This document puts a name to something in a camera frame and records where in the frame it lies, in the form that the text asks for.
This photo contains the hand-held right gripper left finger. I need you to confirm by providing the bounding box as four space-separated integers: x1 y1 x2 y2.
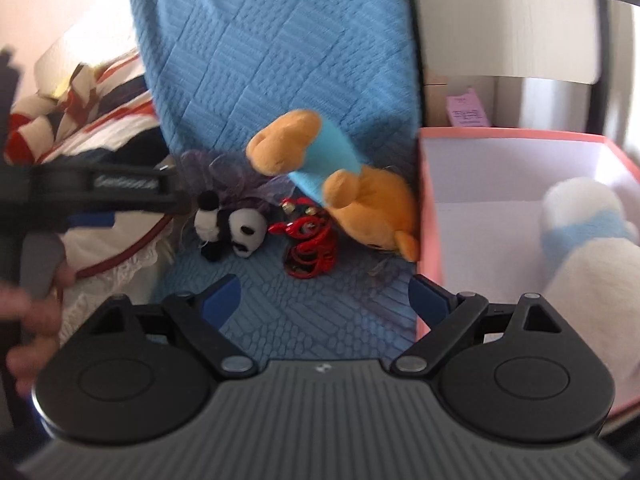
90 274 257 379

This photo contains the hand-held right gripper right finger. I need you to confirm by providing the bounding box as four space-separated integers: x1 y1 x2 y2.
390 275 564 376

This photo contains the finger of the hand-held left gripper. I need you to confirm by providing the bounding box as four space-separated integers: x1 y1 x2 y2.
52 212 119 235
31 161 201 217

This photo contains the panda plush toy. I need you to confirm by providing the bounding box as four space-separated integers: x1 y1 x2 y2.
194 192 269 264

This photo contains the pink cardboard box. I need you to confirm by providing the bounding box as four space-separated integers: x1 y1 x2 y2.
414 127 640 432

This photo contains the person's left hand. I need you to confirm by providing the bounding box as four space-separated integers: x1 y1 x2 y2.
0 264 77 397

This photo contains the white lace cloth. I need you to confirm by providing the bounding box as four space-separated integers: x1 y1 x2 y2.
56 199 177 312

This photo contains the red white navy striped cloth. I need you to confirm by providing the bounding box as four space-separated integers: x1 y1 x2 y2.
4 47 170 167

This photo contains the orange bear plush toy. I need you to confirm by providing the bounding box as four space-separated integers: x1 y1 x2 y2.
245 109 422 264

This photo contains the red knot ornament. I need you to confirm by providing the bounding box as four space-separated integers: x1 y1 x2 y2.
267 199 337 279

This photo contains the purple organza bag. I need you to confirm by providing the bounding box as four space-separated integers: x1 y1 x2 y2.
177 150 297 212

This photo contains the white and blue plush toy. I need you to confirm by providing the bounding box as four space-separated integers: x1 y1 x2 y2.
537 176 640 387

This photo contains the pink paper note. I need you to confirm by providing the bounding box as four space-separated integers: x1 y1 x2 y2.
446 88 490 128

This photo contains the blue quilted blanket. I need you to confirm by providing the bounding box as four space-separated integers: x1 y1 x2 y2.
122 0 427 362

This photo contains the white board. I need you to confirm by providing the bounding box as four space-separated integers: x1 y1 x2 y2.
404 0 604 86

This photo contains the black metal pole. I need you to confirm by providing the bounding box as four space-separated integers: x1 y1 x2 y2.
589 0 617 137

